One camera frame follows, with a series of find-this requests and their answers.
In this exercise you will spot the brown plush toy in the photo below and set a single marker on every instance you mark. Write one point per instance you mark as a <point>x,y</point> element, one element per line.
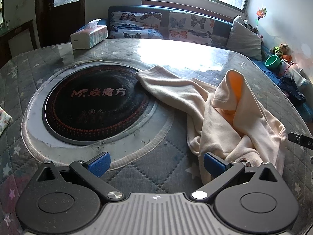
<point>282,48</point>

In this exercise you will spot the cream long-sleeved garment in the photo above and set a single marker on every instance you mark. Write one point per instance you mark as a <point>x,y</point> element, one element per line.
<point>185,98</point>

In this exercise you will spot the butterfly print cushion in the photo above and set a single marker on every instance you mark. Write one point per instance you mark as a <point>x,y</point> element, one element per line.
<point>134,24</point>
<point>190,27</point>

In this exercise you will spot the white storage box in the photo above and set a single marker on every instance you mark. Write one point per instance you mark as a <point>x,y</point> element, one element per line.
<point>297,72</point>

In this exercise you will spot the floral cloth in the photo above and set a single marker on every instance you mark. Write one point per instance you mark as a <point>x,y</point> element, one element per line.
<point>3,120</point>

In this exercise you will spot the green plastic bucket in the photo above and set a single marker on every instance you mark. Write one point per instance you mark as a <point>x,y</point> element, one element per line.
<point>272,62</point>

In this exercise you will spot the blue corner sofa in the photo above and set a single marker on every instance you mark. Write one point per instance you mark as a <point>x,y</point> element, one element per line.
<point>222,30</point>

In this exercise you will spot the colourful pinwheel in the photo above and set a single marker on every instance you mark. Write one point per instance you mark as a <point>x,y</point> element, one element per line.
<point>261,13</point>

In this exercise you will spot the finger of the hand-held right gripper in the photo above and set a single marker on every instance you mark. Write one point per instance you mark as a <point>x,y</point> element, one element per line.
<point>302,140</point>

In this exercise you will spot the black and white plush toy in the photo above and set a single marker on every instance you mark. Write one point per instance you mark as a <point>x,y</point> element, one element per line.
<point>249,25</point>

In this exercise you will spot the dark wooden door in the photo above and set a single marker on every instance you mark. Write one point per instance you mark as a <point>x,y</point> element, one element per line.
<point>44,17</point>

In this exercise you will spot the grey pillow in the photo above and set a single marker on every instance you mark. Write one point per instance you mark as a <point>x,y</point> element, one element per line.
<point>244,39</point>

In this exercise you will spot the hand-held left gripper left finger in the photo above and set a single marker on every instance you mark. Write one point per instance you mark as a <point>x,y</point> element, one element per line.
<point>100,164</point>

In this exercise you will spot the round black induction cooker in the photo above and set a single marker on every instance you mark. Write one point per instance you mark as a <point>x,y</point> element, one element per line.
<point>97,112</point>

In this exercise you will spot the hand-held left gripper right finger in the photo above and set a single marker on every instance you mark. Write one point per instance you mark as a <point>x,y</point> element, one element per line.
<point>214,165</point>

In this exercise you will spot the dark wooden cabinet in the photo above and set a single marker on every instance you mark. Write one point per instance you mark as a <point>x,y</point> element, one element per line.
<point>3,46</point>

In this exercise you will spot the orange plush toy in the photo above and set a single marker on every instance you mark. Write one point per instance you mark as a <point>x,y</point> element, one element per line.
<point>287,58</point>

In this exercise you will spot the white tissue box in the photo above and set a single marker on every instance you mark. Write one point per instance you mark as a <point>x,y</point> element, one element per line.
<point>85,38</point>

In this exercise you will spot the dark blue clothing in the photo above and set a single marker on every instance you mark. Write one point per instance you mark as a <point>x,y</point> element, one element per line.
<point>291,88</point>

